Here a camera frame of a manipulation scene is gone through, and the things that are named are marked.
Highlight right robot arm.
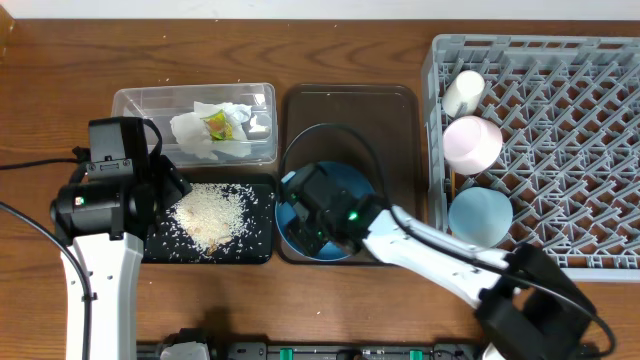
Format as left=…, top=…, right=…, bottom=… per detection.
left=283, top=189, right=602, bottom=360

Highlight cream plastic cup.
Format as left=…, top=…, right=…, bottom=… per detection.
left=441, top=70, right=485, bottom=118

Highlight pile of white rice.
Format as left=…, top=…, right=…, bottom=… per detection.
left=152, top=183, right=263, bottom=261

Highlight white napkin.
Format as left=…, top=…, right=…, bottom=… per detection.
left=170, top=101, right=251, bottom=161

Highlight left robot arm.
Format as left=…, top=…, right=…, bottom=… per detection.
left=51, top=155, right=191, bottom=359

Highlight dark blue plate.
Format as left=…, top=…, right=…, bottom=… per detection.
left=275, top=161, right=375, bottom=265

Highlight black plastic tray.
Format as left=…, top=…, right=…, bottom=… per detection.
left=143, top=174, right=275, bottom=265

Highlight light blue bowl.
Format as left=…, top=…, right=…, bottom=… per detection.
left=448, top=187, right=513, bottom=248

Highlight pink bowl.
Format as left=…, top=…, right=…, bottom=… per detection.
left=442, top=116, right=503, bottom=175

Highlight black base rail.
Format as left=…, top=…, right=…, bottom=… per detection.
left=136, top=328, right=482, bottom=360

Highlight grey dishwasher rack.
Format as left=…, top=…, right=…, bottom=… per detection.
left=421, top=34, right=639, bottom=283

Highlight clear plastic waste bin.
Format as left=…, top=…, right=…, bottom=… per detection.
left=112, top=83, right=278, bottom=168

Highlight brown serving tray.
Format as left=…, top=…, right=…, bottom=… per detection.
left=273, top=83, right=426, bottom=266

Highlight green snack wrapper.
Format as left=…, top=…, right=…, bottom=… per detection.
left=202, top=110, right=233, bottom=141

